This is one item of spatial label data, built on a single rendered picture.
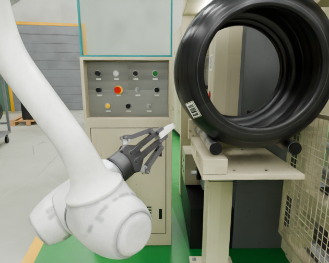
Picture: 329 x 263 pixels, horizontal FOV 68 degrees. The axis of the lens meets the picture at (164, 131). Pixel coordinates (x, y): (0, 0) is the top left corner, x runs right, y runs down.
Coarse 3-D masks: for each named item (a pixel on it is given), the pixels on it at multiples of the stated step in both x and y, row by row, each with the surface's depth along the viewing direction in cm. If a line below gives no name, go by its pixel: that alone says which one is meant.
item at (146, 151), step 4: (160, 140) 71; (152, 144) 70; (156, 144) 70; (148, 148) 68; (152, 148) 69; (144, 152) 67; (148, 152) 68; (140, 156) 66; (144, 156) 66; (136, 160) 65; (140, 160) 65
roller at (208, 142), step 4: (196, 128) 118; (200, 132) 108; (200, 136) 106; (204, 136) 98; (208, 136) 95; (204, 140) 96; (208, 140) 91; (212, 140) 89; (216, 140) 89; (208, 144) 88; (212, 144) 85; (216, 144) 85; (208, 148) 87; (212, 148) 85; (216, 148) 85; (220, 148) 85; (212, 152) 85; (216, 152) 85; (220, 152) 86
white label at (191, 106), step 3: (189, 102) 83; (192, 102) 82; (186, 105) 85; (189, 105) 84; (192, 105) 83; (195, 105) 82; (189, 108) 84; (192, 108) 84; (195, 108) 83; (189, 111) 85; (192, 111) 84; (195, 111) 83; (198, 111) 82; (192, 114) 85; (195, 114) 84; (198, 114) 83; (195, 117) 85
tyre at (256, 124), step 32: (224, 0) 76; (256, 0) 75; (288, 0) 75; (192, 32) 79; (288, 32) 100; (320, 32) 77; (192, 64) 79; (288, 64) 105; (320, 64) 80; (192, 96) 81; (288, 96) 106; (320, 96) 81; (224, 128) 83; (256, 128) 83; (288, 128) 84
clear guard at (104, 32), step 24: (96, 0) 140; (120, 0) 140; (144, 0) 141; (168, 0) 141; (96, 24) 143; (120, 24) 143; (144, 24) 143; (168, 24) 143; (96, 48) 146; (120, 48) 146; (144, 48) 146; (168, 48) 146
